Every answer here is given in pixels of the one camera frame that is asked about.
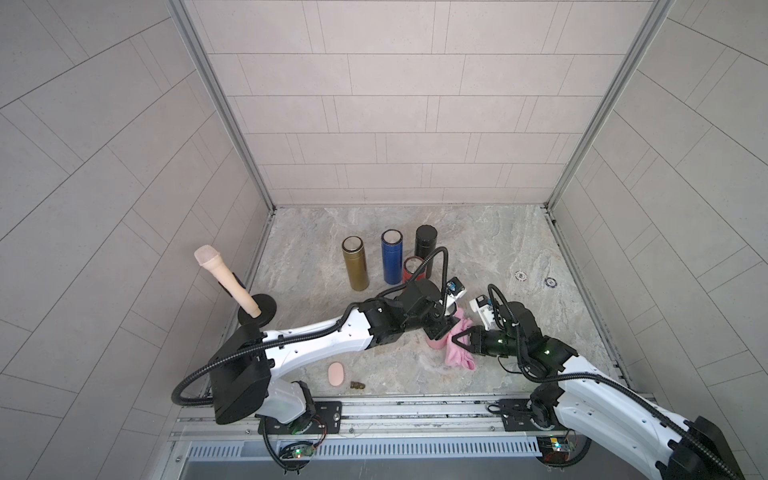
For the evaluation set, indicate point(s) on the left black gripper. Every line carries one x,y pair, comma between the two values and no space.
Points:
440,326

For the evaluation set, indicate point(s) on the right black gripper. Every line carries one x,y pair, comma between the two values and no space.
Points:
477,339

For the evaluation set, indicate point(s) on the pink cloth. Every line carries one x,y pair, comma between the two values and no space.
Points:
456,354

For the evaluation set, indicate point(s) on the pink thermos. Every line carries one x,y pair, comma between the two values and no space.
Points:
438,343

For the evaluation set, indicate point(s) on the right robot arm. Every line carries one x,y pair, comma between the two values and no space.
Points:
573,394

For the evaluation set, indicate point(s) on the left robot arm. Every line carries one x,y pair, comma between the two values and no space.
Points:
246,375

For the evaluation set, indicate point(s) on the red thermos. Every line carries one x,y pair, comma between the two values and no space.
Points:
410,266

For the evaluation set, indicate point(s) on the black thermos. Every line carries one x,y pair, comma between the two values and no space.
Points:
425,241

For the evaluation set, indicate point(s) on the blue thermos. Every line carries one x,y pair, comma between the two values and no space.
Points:
392,256

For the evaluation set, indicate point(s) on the gold thermos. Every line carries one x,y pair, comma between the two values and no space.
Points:
356,264

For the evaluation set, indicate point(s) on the pink oval soap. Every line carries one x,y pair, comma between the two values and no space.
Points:
336,374

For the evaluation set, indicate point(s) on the right circuit board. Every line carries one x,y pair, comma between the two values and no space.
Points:
554,450

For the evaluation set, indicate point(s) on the circuit board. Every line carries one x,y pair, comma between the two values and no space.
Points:
554,450
297,451

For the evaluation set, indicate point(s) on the beige microphone-shaped holder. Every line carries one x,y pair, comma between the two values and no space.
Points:
258,309

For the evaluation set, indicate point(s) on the left circuit board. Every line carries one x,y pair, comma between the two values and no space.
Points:
297,451

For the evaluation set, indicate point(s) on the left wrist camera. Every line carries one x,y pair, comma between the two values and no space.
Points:
455,291

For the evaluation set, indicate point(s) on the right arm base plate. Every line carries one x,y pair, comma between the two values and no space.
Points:
520,414

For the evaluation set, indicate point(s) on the aluminium front rail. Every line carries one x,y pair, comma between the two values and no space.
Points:
435,419

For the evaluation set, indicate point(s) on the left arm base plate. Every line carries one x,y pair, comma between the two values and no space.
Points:
324,416

